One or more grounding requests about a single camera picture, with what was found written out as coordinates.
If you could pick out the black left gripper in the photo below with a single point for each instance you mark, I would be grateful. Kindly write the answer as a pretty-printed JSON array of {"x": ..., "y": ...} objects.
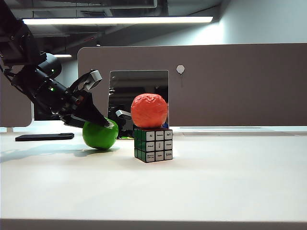
[{"x": 64, "y": 103}]

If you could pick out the green toy apple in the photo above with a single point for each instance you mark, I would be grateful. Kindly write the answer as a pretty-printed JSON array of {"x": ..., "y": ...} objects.
[{"x": 100, "y": 136}]

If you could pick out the orange toy fruit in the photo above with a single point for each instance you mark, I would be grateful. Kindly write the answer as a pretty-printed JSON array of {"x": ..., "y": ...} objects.
[{"x": 149, "y": 110}]

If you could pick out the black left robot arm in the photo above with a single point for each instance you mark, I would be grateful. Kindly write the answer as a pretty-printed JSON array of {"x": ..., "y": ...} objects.
[{"x": 40, "y": 79}]

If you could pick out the Rubik's cube with printed words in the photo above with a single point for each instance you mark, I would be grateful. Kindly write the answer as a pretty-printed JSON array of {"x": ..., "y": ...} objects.
[{"x": 157, "y": 146}]

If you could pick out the black smartphone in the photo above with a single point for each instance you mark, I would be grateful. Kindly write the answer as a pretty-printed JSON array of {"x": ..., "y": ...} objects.
[{"x": 43, "y": 137}]

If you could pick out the short ceiling light strip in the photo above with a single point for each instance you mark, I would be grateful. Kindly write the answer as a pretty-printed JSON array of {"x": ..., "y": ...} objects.
[{"x": 63, "y": 55}]

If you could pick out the rectangular frameless mirror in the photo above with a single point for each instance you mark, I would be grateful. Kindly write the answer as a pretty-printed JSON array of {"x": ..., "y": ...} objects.
[{"x": 139, "y": 81}]

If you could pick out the narrow brown desk partition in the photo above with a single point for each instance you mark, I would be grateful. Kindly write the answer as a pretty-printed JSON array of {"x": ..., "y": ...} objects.
[{"x": 14, "y": 112}]

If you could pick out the long ceiling light strip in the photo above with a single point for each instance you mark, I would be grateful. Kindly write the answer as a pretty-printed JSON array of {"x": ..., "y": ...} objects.
[{"x": 120, "y": 20}]

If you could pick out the wide brown desk partition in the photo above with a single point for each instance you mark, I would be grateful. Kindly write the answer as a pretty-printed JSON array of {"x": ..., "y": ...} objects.
[{"x": 227, "y": 95}]

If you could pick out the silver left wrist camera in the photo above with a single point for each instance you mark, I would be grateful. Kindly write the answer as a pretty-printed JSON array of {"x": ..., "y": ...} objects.
[{"x": 94, "y": 79}]

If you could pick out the white adhesive wall hook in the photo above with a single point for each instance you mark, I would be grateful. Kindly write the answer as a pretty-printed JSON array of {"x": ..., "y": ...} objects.
[{"x": 180, "y": 68}]

